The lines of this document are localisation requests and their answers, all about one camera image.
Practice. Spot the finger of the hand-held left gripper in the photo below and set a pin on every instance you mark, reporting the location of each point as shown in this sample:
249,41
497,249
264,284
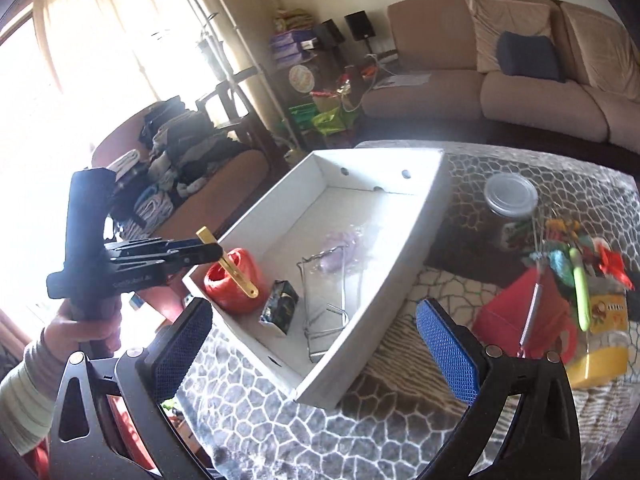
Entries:
150,246
190,257

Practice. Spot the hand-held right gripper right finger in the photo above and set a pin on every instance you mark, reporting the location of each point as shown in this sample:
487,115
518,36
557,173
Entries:
447,355

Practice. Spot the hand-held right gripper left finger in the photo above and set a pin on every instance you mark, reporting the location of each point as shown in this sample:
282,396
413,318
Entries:
182,345

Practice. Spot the brass bar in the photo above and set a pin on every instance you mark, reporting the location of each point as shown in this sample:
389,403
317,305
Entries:
235,270

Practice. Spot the red plastic twine roll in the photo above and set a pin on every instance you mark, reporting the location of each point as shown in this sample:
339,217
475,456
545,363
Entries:
225,290

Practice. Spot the black tissue pack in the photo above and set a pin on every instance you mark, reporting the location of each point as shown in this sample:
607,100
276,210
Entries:
280,307

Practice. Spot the white cardboard box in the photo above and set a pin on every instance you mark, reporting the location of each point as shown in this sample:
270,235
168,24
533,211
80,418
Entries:
320,210

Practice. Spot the clear round plastic container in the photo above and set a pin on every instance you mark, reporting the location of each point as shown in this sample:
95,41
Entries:
510,197

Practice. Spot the person's left hand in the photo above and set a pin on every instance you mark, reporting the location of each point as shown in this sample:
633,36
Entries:
85,327

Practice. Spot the metal coil rod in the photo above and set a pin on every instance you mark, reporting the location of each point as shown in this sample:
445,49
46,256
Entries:
531,315

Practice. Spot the brown armchair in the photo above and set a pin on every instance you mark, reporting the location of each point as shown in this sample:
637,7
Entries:
235,170

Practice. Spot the pile of clothes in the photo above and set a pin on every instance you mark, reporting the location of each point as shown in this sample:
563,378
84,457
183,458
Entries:
190,145

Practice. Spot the teal and white item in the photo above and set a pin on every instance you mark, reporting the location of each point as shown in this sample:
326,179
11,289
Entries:
557,265

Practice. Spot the yellow-lidded plastic jar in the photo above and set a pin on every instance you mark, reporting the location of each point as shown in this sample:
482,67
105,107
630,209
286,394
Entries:
600,360

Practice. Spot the purple item in plastic wrap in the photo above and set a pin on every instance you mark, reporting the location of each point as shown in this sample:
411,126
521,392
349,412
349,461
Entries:
345,240

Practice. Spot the dark wooden chair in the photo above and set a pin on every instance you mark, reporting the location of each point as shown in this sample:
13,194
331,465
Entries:
220,95

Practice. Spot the yellow plastic item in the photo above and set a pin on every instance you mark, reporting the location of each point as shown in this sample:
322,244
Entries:
560,225

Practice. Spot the green plastic bags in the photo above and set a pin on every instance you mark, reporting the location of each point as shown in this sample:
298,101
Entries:
320,117

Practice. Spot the sheer window curtain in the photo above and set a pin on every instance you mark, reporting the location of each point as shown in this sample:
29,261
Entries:
125,25

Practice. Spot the round printed tin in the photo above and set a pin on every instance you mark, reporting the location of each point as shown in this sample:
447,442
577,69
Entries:
301,78

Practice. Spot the stack of purple boxes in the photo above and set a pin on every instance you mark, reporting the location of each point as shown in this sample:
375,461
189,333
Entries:
292,45

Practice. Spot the black speaker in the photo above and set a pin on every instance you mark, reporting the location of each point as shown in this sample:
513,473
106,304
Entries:
329,34
359,25

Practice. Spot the beige sofa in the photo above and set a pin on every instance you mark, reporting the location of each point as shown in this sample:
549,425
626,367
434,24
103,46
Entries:
530,100

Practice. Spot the papers on sofa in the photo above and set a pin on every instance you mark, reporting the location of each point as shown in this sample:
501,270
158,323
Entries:
405,80

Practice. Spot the dark blue cushion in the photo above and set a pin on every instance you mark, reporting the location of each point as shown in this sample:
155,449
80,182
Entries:
530,57

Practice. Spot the beige sofa cushion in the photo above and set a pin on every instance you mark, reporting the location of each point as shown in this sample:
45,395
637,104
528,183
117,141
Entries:
600,45
510,17

